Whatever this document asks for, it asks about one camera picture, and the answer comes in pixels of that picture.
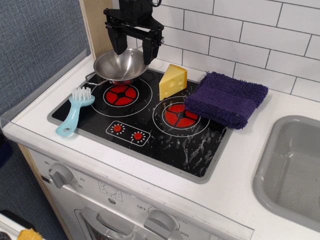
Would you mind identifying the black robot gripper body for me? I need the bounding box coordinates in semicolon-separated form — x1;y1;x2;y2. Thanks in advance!
103;0;164;45

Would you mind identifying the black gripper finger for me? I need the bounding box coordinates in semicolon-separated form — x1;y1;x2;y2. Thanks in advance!
142;30;160;65
107;26;128;55

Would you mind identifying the purple towel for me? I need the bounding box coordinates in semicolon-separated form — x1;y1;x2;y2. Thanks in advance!
184;72;269;130

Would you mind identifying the silver metal pan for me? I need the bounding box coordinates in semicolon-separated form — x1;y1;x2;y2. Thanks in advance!
85;47;149;86

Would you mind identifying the yellow toy cheese wedge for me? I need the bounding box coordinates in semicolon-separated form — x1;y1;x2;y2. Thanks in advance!
158;64;188;101

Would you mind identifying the light blue dish brush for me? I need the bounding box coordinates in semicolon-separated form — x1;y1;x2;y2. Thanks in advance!
55;86;95;136

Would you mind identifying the black toy stove top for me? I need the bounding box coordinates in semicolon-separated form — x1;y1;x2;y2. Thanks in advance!
47;68;234;185

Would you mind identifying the grey left oven knob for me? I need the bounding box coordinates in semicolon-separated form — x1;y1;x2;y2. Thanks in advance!
48;163;74;189

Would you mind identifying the grey oven knob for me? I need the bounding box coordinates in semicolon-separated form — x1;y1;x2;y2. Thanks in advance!
143;210;176;239
48;163;74;189

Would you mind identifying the white toy oven front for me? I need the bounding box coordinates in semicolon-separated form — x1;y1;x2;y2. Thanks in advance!
30;150;254;240

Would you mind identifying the grey right oven knob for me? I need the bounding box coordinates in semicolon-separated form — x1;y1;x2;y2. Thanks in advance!
143;210;176;239

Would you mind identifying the grey sink basin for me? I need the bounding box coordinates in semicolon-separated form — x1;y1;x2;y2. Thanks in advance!
252;115;320;232

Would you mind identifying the yellow cloth object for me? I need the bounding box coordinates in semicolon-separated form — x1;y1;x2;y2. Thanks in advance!
17;228;43;240

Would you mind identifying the light wooden side post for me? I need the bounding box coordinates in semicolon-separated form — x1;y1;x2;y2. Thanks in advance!
79;0;113;60

